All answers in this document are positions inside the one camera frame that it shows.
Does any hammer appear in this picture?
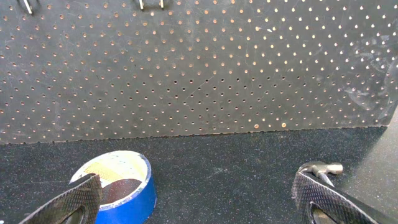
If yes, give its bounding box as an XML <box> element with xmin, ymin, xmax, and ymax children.
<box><xmin>297</xmin><ymin>161</ymin><xmax>344</xmax><ymax>187</ymax></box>

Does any metal double hook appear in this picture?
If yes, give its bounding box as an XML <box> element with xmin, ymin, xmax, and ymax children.
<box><xmin>136</xmin><ymin>0</ymin><xmax>165</xmax><ymax>10</ymax></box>

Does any roll of blue tape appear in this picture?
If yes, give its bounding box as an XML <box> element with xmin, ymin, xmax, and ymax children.
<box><xmin>68</xmin><ymin>150</ymin><xmax>158</xmax><ymax>224</ymax></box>

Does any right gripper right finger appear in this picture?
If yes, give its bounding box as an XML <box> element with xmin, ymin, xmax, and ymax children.
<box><xmin>291</xmin><ymin>170</ymin><xmax>398</xmax><ymax>224</ymax></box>

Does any black pegboard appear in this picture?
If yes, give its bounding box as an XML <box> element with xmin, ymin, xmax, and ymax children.
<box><xmin>0</xmin><ymin>0</ymin><xmax>398</xmax><ymax>146</ymax></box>

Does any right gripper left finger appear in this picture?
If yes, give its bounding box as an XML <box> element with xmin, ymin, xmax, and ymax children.
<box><xmin>18</xmin><ymin>173</ymin><xmax>103</xmax><ymax>224</ymax></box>

